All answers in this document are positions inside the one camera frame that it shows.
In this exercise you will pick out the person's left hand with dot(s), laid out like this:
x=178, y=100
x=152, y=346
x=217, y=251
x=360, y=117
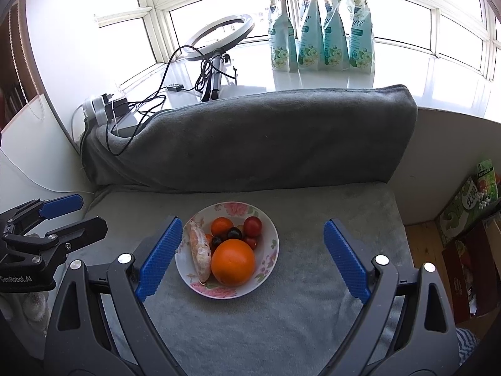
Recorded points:
x=33, y=305

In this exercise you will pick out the red tomato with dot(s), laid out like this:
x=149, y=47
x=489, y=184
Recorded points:
x=252, y=225

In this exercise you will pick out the dark grey cushion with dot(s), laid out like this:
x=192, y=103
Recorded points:
x=254, y=141

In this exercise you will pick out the white power strip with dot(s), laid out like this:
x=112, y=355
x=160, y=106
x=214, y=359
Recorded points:
x=92, y=106

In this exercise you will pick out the floral teal refill pouch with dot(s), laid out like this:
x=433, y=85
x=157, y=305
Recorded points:
x=309, y=43
x=282, y=43
x=334, y=43
x=361, y=45

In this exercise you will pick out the dark grape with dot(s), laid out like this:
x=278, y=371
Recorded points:
x=217, y=241
x=234, y=233

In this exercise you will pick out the green snack bag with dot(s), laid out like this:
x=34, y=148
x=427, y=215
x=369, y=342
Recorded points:
x=486, y=176

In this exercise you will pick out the brown window blind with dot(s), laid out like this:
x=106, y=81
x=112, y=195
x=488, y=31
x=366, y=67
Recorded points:
x=11, y=66

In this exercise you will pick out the blue striped cloth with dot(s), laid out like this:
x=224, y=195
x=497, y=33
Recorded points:
x=467, y=344

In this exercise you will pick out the light grey blanket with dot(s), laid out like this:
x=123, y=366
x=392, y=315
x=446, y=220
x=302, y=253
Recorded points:
x=297, y=301

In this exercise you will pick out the large orange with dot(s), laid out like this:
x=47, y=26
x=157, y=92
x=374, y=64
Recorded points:
x=233, y=261

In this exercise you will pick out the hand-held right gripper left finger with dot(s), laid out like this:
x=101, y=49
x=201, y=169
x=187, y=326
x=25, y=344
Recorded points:
x=160, y=256

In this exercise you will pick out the folded tripod stand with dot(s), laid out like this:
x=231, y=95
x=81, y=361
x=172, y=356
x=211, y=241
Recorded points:
x=213, y=78

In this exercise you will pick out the brown cardboard box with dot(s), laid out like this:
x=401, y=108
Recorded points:
x=469, y=274

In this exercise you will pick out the green printed carton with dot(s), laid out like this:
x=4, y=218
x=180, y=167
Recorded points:
x=458, y=211

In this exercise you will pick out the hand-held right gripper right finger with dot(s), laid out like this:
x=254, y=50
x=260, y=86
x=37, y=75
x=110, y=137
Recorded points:
x=346, y=258

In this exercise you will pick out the black power adapter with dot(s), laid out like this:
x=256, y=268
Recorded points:
x=119, y=106

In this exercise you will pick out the small mandarin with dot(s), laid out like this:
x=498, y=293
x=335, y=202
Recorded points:
x=222, y=226

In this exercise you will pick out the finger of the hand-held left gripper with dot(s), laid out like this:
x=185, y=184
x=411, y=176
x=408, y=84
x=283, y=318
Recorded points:
x=60, y=205
x=78, y=233

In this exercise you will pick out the small cherry tomato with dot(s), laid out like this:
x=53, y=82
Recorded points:
x=251, y=242

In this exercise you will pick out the floral white plate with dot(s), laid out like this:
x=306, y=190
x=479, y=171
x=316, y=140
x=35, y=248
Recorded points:
x=268, y=256

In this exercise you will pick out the peeled pomelo segment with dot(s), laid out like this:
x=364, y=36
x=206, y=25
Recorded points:
x=199, y=252

